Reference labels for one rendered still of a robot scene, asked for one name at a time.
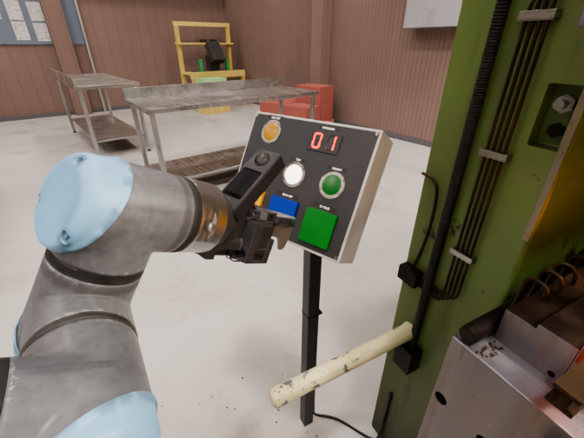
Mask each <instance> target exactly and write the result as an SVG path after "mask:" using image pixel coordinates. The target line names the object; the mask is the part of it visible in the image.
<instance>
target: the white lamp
mask: <svg viewBox="0 0 584 438"><path fill-rule="evenodd" d="M301 177H302V170H301V168H300V167H299V166H298V165H291V166H290V167H288V169H287V170H286V173H285V178H286V181H287V182H288V183H290V184H295V183H298V182H299V181H300V179H301Z"/></svg>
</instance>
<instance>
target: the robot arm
mask: <svg viewBox="0 0 584 438"><path fill-rule="evenodd" d="M284 167H285V162H284V161H283V158H282V155H280V154H276V153H274V152H271V151H267V150H265V149H259V150H258V151H257V152H256V153H255V154H254V155H253V156H252V157H251V158H250V159H249V160H248V161H247V162H246V163H245V165H244V166H243V167H242V168H241V169H240V170H239V171H238V173H237V174H236V175H235V176H234V177H233V178H232V179H231V180H230V182H229V183H228V184H227V185H226V186H225V187H224V188H223V190H222V191H221V190H220V189H219V188H217V187H216V186H215V185H214V184H211V183H208V182H203V181H199V180H196V179H192V178H189V177H186V176H178V175H175V174H171V173H168V172H164V171H161V170H158V169H152V168H148V167H145V166H142V165H138V164H134V163H129V162H127V161H125V160H124V159H122V158H121V157H117V156H100V155H97V154H92V153H88V152H77V153H74V154H71V155H68V156H66V157H65V158H63V159H62V160H60V161H59V162H58V163H57V164H56V165H55V166H54V167H53V168H52V170H51V171H50V173H49V174H48V175H47V176H46V178H45V180H44V182H43V185H42V187H41V189H40V192H39V195H38V196H39V197H40V199H39V200H38V205H36V208H35V217H34V224H35V231H36V236H37V239H38V240H39V242H40V243H41V244H42V245H43V246H44V247H45V248H46V250H45V252H44V255H43V259H42V261H41V264H40V267H39V270H38V271H37V274H36V279H35V281H34V283H33V286H32V289H31V291H30V295H29V298H28V301H27V302H26V305H25V308H24V311H23V313H22V314H21V315H20V317H19V319H18V320H17V324H16V326H15V329H14V335H13V353H14V356H10V357H0V438H161V430H160V426H159V421H158V417H157V408H158V405H157V399H156V397H155V396H154V395H153V394H152V391H151V388H150V385H149V378H148V375H147V371H146V368H145V365H144V361H143V355H142V352H141V349H140V345H139V341H138V334H137V331H136V325H135V322H134V318H133V315H132V312H131V308H130V304H131V300H132V298H133V296H134V294H135V292H136V288H137V286H138V284H139V282H140V280H141V278H142V275H143V272H144V270H145V268H146V267H147V264H148V262H149V259H150V256H151V254H152V253H154V252H163V253H175V252H185V253H195V254H198V255H199V256H200V257H202V258H203V259H205V260H214V257H215V256H226V257H227V258H228V259H230V260H231V261H232V262H243V263H245V264H253V263H267V261H268V259H269V254H270V252H271V250H272V247H273V244H274V241H275V240H274V239H272V238H271V237H272V236H273V237H276V238H277V249H279V250H282V249H283V248H284V247H285V245H286V243H287V241H288V239H289V237H290V235H291V232H292V230H293V229H295V228H296V227H297V224H298V222H297V220H296V219H295V218H294V217H293V216H289V215H286V214H283V213H280V212H277V211H274V210H271V209H266V208H264V207H261V206H259V205H256V204H255V202H256V201H257V200H258V199H259V197H260V196H261V195H262V194H263V192H264V191H265V190H266V189H267V187H268V186H269V185H270V184H271V183H272V182H273V181H274V180H275V178H276V177H277V176H278V175H279V174H280V172H281V171H282V170H283V168H284ZM228 256H229V257H228ZM232 259H235V260H237V261H235V260H232Z"/></svg>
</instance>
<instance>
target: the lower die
mask: <svg viewBox="0 0 584 438"><path fill-rule="evenodd" d="M578 270H579V273H580V277H579V279H578V281H577V283H576V284H575V285H574V286H572V285H570V284H569V283H570V281H571V279H572V277H573V275H574V274H573V273H571V274H569V275H566V276H565V277H563V278H564V280H565V287H564V289H563V290H562V292H561V293H560V294H556V293H555V290H556V288H557V286H558V284H559V281H557V282H554V283H552V284H550V285H549V286H548V287H549V291H550V294H549V297H548V299H547V301H546V302H545V303H542V302H540V299H541V296H542V294H543V289H541V290H540V291H538V292H536V293H534V294H532V295H531V296H529V297H527V298H525V299H524V300H522V301H520V302H517V303H516V304H515V305H513V306H511V307H509V308H508V309H506V311H505V313H504V316H503V317H502V319H501V323H500V325H499V327H498V329H497V331H496V333H495V335H494V338H495V339H496V340H498V341H499V342H501V343H502V344H503V345H505V346H506V347H507V348H509V349H510V350H512V351H513V352H514V353H516V354H517V355H518V356H519V357H520V358H522V359H523V360H524V361H526V362H527V363H529V364H530V365H531V366H533V367H534V368H536V369H537V370H538V371H540V372H541V373H542V374H544V375H545V376H546V377H547V378H548V379H550V380H551V381H552V382H555V381H556V380H557V379H559V378H560V377H561V376H562V375H564V374H565V373H567V372H568V370H569V369H571V368H572V367H573V366H575V365H576V364H577V363H575V362H574V361H575V360H576V358H577V357H578V355H579V354H580V352H581V351H582V350H583V348H584V276H583V274H584V266H583V267H581V268H580V269H578ZM548 370H550V371H552V372H554V374H555V378H553V377H550V376H549V375H548V373H547V371H548Z"/></svg>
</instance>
